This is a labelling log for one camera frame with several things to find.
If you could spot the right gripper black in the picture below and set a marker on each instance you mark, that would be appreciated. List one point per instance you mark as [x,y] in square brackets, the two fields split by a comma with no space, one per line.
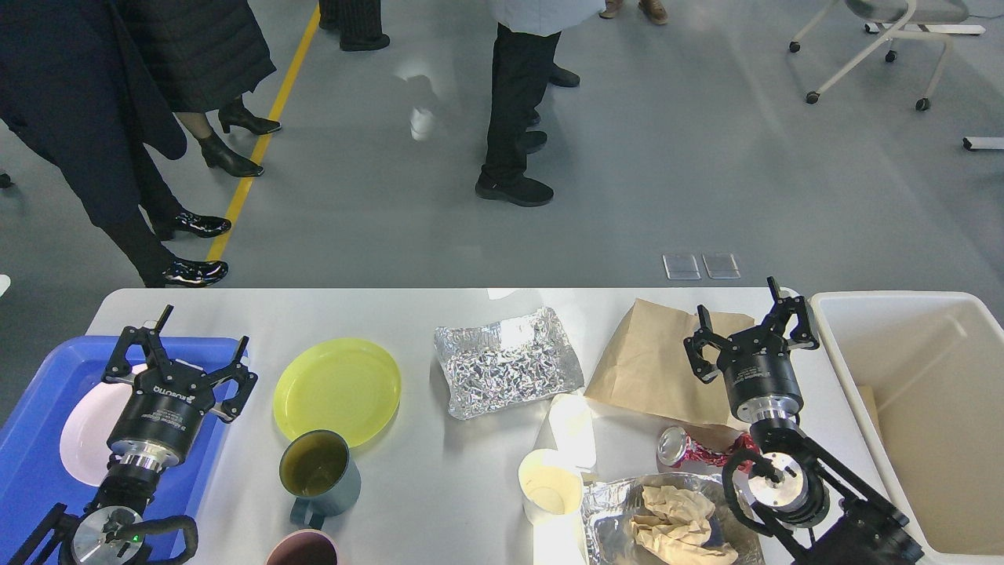
[756,365]

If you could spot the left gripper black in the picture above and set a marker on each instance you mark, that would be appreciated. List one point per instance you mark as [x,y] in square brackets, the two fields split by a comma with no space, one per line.
[157,420]

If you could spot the pink mug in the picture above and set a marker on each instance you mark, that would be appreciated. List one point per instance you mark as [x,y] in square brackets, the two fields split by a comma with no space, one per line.
[306,546]

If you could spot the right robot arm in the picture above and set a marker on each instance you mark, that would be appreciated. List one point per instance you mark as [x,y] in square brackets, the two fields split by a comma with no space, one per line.
[788,486]

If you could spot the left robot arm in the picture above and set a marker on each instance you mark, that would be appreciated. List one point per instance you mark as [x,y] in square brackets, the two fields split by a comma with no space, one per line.
[111,529]

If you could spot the pink plate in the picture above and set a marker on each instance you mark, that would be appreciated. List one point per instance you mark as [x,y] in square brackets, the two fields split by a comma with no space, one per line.
[83,442]

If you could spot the right floor outlet plate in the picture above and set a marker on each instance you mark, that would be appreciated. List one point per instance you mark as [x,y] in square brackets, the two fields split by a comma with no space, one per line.
[721,265]

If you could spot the floor outlet plate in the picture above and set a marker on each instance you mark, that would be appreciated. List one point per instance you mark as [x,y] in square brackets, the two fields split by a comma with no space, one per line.
[721,265]
[681,266]

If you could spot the brown paper bag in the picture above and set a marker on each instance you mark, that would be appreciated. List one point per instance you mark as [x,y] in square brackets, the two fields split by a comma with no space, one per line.
[646,369]

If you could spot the left floor outlet plate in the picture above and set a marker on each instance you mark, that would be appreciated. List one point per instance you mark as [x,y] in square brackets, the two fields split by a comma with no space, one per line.
[681,266]

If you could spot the crushed red soda can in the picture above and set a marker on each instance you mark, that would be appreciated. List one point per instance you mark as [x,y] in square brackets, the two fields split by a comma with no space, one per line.
[675,446]

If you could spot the blue plastic tray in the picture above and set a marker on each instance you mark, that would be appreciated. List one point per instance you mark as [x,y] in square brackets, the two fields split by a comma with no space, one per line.
[33,478]

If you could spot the white plastic bin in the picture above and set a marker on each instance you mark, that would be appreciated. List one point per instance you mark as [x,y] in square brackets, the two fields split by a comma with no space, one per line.
[923,374]

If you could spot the yellow plastic plate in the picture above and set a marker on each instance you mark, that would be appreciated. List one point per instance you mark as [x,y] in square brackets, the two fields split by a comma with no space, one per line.
[347,385]

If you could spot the white paper cup lying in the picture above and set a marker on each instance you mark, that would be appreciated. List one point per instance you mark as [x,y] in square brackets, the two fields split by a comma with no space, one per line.
[571,423]

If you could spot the foil tray with paper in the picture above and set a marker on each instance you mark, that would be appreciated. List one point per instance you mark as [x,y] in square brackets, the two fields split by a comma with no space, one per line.
[607,510]

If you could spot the white paper cup upright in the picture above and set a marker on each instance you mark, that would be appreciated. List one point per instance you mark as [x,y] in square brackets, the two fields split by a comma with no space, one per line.
[551,486]

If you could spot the crumpled foil tray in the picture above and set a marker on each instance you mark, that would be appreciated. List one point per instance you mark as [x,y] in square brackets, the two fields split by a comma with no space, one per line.
[506,363]

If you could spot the white furniture leg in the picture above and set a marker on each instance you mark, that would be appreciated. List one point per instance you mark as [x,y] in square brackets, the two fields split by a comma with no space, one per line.
[971,143]

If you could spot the person in dark coat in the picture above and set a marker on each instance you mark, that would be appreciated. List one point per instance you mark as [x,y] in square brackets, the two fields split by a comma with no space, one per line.
[74,89]

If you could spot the person in black puffer coat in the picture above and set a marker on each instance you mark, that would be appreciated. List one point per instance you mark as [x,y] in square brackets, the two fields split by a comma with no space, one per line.
[204,55]

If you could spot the white rolling chair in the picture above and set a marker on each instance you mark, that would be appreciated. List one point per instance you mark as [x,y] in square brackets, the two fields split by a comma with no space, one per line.
[929,21]

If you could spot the person in light jacket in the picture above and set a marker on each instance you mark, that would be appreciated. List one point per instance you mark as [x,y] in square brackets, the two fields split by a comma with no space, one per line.
[523,58]

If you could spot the person with black shoes behind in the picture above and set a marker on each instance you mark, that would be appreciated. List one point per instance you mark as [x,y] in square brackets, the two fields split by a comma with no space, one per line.
[358,24]

